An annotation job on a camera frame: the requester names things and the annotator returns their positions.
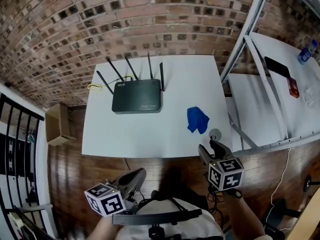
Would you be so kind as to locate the round wooden board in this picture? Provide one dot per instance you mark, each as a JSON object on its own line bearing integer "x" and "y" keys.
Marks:
{"x": 308, "y": 216}

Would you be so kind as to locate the clear plastic bottle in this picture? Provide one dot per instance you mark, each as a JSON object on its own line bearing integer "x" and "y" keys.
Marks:
{"x": 312, "y": 97}

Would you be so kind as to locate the white metal shelf rack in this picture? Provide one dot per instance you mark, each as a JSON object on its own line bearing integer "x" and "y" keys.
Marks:
{"x": 300, "y": 124}

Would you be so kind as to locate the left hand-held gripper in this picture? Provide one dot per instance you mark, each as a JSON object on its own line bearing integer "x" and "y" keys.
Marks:
{"x": 110, "y": 201}

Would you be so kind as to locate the blue cloth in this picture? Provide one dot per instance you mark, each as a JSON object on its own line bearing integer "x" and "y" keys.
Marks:
{"x": 196, "y": 120}

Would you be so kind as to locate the black flat phone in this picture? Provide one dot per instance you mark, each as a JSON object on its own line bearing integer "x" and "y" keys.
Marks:
{"x": 277, "y": 67}

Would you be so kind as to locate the person's light shirt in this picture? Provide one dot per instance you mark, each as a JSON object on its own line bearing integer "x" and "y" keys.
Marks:
{"x": 160, "y": 206}

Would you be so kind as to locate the blue-label water bottle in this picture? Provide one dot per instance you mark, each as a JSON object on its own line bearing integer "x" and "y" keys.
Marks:
{"x": 307, "y": 52}

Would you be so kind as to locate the black metal railing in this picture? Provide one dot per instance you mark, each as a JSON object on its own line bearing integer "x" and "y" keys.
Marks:
{"x": 17, "y": 144}

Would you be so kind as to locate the black chair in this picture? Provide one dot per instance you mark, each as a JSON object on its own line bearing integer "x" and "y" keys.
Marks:
{"x": 280, "y": 209}

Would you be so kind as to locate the black stand base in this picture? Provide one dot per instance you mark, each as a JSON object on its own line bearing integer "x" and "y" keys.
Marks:
{"x": 307, "y": 183}

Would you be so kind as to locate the black router with antennas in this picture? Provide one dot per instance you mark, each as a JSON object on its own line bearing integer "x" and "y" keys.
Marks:
{"x": 136, "y": 96}

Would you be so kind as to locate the person's right forearm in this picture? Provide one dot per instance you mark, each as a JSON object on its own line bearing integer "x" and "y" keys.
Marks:
{"x": 242, "y": 216}

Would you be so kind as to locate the small red box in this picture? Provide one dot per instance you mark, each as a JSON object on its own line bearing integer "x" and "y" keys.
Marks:
{"x": 293, "y": 88}

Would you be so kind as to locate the open cardboard box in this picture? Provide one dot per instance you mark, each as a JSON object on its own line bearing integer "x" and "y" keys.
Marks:
{"x": 56, "y": 126}

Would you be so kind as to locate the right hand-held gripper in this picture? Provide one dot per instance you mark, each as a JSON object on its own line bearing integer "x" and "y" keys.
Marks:
{"x": 226, "y": 175}

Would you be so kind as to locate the black chest mount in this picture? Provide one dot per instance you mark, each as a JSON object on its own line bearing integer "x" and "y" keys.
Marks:
{"x": 155, "y": 217}

